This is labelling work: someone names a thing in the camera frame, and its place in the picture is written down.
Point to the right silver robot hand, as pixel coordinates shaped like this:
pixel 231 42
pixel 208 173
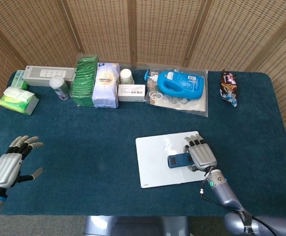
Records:
pixel 203 157

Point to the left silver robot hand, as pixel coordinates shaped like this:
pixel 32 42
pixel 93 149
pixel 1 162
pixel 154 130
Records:
pixel 6 170

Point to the blue board eraser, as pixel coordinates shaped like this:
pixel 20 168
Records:
pixel 179 161

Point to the white drawing board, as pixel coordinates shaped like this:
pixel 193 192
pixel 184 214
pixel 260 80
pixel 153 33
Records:
pixel 155 162

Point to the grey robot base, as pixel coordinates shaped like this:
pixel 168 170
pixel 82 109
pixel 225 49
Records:
pixel 133 227

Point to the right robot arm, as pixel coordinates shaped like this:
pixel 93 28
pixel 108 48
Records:
pixel 225 194

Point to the clear zip plastic bag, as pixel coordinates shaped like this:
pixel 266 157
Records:
pixel 189 107

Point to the open green tissue pack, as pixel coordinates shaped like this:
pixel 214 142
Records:
pixel 19 103

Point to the brown snack bag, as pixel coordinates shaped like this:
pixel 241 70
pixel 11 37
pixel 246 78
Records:
pixel 227 88

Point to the blue pump detergent bottle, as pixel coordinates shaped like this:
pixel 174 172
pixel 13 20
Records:
pixel 182 86

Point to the dark teal table mat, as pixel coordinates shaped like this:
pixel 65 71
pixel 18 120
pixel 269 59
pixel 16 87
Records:
pixel 83 147

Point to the pale green tissue pack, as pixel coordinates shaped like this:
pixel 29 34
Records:
pixel 18 79

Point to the small white barcode box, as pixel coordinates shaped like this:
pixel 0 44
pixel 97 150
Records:
pixel 130 93

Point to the grey power strip box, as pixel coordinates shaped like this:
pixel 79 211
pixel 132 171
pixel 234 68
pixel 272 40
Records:
pixel 37 77

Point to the white-capped spray can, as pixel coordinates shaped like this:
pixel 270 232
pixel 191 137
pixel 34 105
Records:
pixel 59 86

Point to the small white bottle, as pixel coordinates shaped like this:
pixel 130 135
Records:
pixel 126 77

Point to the clear box of green sachets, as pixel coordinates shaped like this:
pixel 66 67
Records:
pixel 83 83

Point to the white lavender paper bag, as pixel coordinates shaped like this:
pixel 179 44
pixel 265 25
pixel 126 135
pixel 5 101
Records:
pixel 105 91

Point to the woven rattan folding screen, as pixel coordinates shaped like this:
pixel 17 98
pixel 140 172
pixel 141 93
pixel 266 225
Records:
pixel 157 29

